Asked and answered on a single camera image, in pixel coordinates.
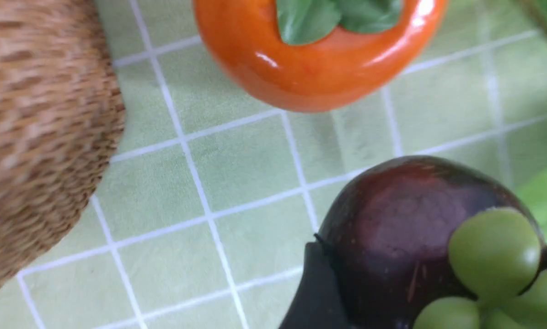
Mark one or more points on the woven rattan basket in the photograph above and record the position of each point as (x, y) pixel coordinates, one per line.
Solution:
(61, 119)

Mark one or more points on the green checkered tablecloth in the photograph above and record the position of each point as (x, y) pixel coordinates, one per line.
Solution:
(201, 220)

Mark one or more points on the dark purple mangosteen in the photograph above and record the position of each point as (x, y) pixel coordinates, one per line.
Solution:
(421, 242)

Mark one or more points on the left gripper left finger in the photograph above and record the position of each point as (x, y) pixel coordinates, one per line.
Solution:
(317, 302)

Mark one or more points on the orange persimmon with green calyx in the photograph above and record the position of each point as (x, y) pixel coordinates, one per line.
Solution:
(315, 55)

